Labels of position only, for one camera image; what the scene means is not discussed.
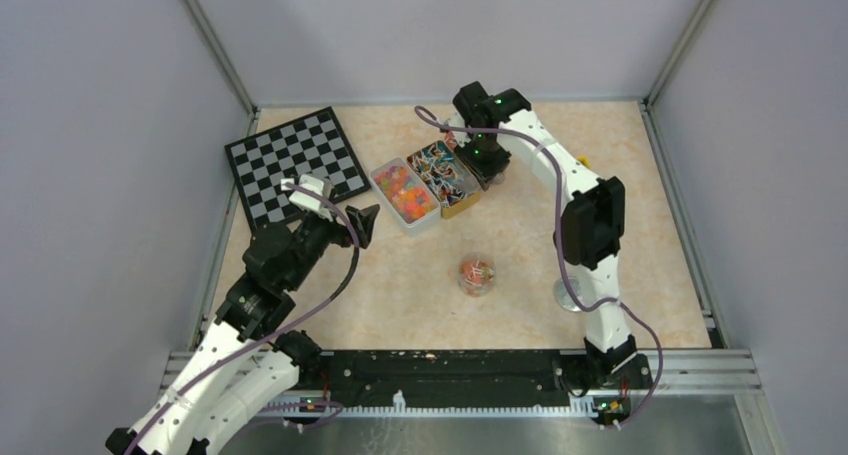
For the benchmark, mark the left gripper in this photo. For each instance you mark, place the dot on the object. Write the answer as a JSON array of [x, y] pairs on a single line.
[[363, 221]]

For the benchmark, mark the white candy tin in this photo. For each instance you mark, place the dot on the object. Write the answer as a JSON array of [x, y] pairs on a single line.
[[409, 200]]

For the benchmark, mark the clear plastic jar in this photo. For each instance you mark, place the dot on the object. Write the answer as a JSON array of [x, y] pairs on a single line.
[[476, 274]]

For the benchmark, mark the silver jar lid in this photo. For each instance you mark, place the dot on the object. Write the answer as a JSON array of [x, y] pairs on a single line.
[[563, 296]]

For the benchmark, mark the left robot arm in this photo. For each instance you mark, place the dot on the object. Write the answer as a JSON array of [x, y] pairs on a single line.
[[249, 355]]

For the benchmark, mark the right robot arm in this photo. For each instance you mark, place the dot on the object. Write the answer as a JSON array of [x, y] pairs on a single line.
[[493, 130]]

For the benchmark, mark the black white checkerboard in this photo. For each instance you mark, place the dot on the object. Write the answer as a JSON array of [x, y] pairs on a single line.
[[313, 144]]

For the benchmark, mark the gold lollipop tin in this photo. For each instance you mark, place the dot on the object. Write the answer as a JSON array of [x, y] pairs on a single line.
[[449, 180]]

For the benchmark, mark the pink lollipop tin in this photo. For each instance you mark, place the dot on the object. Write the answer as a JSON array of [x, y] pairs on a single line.
[[482, 155]]

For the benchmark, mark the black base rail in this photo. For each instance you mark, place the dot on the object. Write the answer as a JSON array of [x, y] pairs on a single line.
[[501, 383]]

